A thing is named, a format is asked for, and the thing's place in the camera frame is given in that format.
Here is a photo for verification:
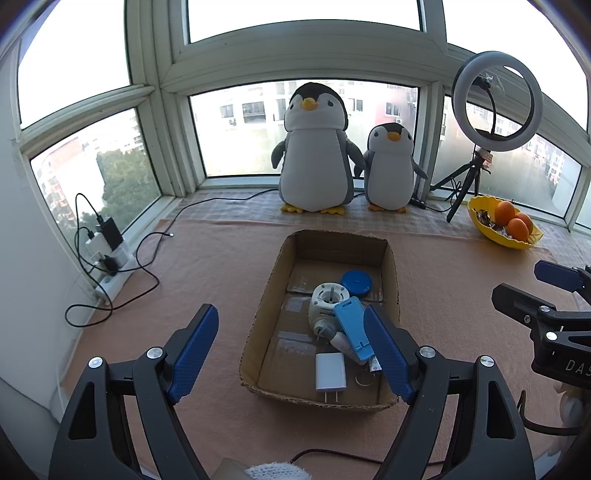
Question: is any white fluffy cloth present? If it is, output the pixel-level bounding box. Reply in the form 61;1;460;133
244;460;315;480

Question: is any blue round lid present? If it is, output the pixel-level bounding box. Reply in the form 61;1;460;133
341;269;374;301

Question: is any cardboard box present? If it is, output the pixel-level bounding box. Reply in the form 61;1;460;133
239;229;400;411

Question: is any large penguin plush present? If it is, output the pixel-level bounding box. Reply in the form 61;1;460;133
271;82;365;215

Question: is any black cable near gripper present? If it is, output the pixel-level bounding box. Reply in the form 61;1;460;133
290;449;446;468

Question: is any white ring light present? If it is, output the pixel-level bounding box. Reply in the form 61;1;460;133
451;51;544;153

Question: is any blue phone stand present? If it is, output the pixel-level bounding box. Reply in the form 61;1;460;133
333;298;376;365

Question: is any white power strip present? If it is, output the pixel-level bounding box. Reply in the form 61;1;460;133
90;251;139;301

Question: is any black cable along window sill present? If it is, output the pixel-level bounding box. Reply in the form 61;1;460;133
171;188;282;232

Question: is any white rectangular charger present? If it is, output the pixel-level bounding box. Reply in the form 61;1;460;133
315;353;347;403

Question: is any pile of wrapped candies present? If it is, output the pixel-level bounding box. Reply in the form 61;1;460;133
475;209;509;236

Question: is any black cable on power brick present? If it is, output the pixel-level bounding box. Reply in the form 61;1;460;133
75;193;105;278

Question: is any small penguin plush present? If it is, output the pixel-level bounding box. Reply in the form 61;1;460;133
355;123;428;213

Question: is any white plug adapter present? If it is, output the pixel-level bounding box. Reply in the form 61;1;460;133
85;233;112;260

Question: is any white cream tube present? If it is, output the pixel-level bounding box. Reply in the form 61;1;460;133
330;330;365;366

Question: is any yellow bowl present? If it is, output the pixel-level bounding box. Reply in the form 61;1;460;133
467;195;544;251

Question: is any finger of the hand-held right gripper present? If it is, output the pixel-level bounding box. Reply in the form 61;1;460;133
534;261;591;292
492;283;559;332

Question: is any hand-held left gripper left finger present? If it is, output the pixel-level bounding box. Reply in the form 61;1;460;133
48;304;220;480

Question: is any checked cloth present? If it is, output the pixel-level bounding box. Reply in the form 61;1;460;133
178;188;472;228

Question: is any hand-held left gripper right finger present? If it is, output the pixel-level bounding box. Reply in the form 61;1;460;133
363;305;536;480

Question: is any white plug-in repeller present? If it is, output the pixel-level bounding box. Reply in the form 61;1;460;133
308;282;352;343

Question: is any black power brick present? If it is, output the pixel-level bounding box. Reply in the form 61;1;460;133
95;217;124;250

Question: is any long black cable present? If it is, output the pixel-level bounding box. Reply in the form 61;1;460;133
65;232;174;327

